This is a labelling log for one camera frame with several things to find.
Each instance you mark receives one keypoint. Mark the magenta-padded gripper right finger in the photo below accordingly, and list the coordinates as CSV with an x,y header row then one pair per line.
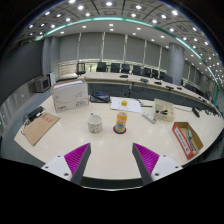
x,y
146,158

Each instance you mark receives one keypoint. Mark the black monitor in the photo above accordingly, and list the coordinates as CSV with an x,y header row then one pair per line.
x,y
80,68

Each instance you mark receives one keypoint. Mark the black electronic device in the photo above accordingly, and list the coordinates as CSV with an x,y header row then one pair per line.
x,y
35,113

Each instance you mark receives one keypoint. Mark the row of black office chairs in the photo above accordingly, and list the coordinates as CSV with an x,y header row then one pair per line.
x,y
115,67

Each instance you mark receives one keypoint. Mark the grey box television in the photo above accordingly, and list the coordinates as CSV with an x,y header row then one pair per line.
x,y
42,84

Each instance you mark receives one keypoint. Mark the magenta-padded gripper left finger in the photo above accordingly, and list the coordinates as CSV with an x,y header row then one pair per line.
x,y
77,158

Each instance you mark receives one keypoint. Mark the white copy paper box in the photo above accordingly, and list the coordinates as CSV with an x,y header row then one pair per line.
x,y
70,96

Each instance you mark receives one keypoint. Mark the yellow-capped orange drink bottle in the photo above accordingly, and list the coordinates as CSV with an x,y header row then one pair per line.
x,y
121,121

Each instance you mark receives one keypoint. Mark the red-edged cardboard box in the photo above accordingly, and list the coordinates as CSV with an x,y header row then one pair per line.
x,y
186,140

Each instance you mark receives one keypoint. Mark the long curved conference desk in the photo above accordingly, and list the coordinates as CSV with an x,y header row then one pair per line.
x,y
110,78

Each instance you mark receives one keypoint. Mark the open beige box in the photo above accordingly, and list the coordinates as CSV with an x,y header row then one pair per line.
x,y
165,113

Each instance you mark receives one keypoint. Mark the white power strip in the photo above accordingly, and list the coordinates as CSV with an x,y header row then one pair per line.
x,y
149,117

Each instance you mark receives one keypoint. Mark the white patterned mug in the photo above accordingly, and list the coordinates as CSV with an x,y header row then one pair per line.
x,y
95,125

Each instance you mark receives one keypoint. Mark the recessed ceiling lights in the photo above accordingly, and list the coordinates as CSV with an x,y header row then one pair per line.
x,y
109,3

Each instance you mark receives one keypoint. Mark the brown paper envelope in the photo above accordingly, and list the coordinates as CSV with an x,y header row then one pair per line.
x,y
38,128

